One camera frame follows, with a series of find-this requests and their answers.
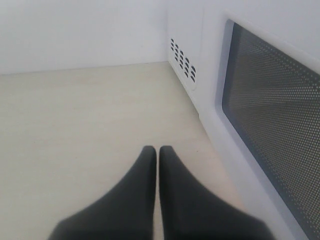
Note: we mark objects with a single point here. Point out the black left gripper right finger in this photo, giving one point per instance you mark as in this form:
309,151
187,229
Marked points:
191,212

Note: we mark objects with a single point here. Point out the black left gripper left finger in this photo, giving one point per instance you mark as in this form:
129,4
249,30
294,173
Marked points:
126,212

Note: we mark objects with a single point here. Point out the white microwave door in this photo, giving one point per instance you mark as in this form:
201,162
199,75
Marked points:
259,87

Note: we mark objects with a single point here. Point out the white microwave oven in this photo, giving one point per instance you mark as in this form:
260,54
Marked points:
195,30

